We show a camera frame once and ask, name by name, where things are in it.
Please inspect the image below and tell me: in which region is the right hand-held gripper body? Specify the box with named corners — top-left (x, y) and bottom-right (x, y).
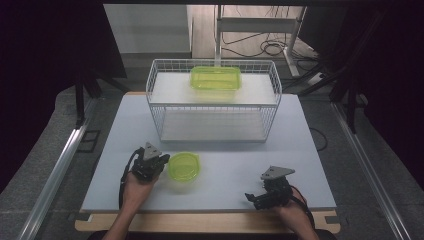
top-left (255, 165), bottom-right (296, 210)

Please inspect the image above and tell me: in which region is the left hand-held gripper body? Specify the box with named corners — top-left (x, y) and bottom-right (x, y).
top-left (131, 142), bottom-right (164, 183)

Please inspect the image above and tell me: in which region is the round green plastic container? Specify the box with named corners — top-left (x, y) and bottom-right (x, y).
top-left (167, 151), bottom-right (201, 183)

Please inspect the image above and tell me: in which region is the white wire shelf rack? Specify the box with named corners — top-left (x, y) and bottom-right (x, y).
top-left (145, 58), bottom-right (283, 144)

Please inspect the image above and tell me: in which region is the rectangular green plastic container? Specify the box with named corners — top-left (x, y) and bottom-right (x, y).
top-left (189, 65), bottom-right (243, 91)

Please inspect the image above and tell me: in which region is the person's right hand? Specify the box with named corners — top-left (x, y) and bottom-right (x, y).
top-left (275, 191), bottom-right (309, 226)

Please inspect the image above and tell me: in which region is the person's left hand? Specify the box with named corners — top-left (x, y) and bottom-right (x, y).
top-left (123, 172), bottom-right (158, 209)

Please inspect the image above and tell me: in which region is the black metal stand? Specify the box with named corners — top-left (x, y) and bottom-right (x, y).
top-left (282, 9), bottom-right (391, 134)
top-left (73, 61), bottom-right (132, 130)

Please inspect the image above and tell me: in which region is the white power strip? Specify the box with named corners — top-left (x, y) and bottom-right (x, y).
top-left (307, 71), bottom-right (325, 87)

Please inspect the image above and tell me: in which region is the white cabinet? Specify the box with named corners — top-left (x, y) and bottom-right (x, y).
top-left (103, 3), bottom-right (194, 55)

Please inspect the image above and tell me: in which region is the left hand-held gripper black cable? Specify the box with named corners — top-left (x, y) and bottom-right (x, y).
top-left (118, 149), bottom-right (142, 210)

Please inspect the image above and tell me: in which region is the hand-held gripper black cable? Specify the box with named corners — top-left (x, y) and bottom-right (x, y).
top-left (118, 149), bottom-right (142, 210)
top-left (289, 185), bottom-right (317, 229)

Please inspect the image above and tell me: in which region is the right hand-held gripper black cable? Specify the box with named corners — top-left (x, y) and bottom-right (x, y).
top-left (289, 185), bottom-right (317, 229)

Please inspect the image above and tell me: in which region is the black floor bracket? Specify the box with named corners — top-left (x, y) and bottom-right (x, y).
top-left (76, 129), bottom-right (102, 154)

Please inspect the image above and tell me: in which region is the thin black floor cable loop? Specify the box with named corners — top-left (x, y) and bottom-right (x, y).
top-left (309, 127), bottom-right (329, 152)

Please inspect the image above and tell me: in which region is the aluminium rail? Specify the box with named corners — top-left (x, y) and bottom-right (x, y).
top-left (331, 101), bottom-right (414, 240)
top-left (17, 99), bottom-right (98, 240)

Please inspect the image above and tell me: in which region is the black floor cables tangle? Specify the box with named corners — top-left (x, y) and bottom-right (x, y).
top-left (220, 5), bottom-right (319, 60)

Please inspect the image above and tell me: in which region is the white metal desk frame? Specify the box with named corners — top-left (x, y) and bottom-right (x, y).
top-left (213, 4), bottom-right (308, 78)

